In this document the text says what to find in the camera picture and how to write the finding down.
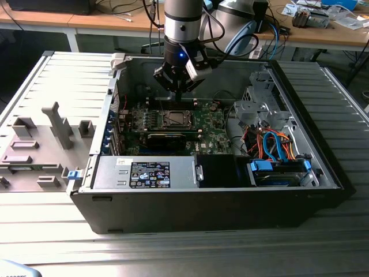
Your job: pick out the silver CPU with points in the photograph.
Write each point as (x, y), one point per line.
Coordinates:
(177, 119)

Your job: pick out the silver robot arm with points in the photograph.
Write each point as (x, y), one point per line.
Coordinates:
(181, 17)

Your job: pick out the RAM slot with white latches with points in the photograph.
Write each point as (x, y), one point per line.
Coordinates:
(154, 101)

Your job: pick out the CPU socket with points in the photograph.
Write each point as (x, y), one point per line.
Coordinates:
(165, 127)

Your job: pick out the black case fan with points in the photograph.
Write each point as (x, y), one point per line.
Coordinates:
(142, 91)

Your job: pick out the round coin cell battery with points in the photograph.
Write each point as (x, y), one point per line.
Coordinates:
(212, 107)

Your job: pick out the light grey case latch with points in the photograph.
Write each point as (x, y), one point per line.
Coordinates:
(118, 60)

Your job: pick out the black graphics card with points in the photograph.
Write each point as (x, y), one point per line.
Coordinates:
(167, 142)

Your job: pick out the green motherboard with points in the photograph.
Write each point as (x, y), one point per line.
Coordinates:
(214, 135)

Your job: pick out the wooden desk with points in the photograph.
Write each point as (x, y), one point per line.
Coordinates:
(115, 23)

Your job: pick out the grey metal drive cage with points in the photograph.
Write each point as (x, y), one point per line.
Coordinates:
(248, 108)

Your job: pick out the grey power supply with label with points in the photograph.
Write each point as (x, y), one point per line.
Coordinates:
(181, 173)

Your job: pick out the black upright box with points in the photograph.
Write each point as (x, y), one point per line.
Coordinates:
(263, 17)

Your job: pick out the hard disk in blue carrier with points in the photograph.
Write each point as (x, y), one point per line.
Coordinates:
(261, 167)

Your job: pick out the black and grey PC case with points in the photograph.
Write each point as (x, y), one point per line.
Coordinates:
(201, 210)

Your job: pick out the blue plastic latch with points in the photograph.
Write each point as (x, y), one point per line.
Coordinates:
(73, 175)

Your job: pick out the black device on desk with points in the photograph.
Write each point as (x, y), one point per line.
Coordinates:
(49, 7)

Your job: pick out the heatsink part on desk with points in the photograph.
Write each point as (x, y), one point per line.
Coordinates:
(310, 18)

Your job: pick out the grey parts rack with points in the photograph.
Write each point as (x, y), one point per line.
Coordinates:
(40, 161)

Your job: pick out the blue box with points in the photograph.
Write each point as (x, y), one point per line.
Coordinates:
(340, 3)

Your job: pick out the pale blue teach pendant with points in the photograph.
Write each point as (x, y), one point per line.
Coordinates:
(14, 269)

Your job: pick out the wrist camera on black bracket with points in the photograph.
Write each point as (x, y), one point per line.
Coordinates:
(199, 72)

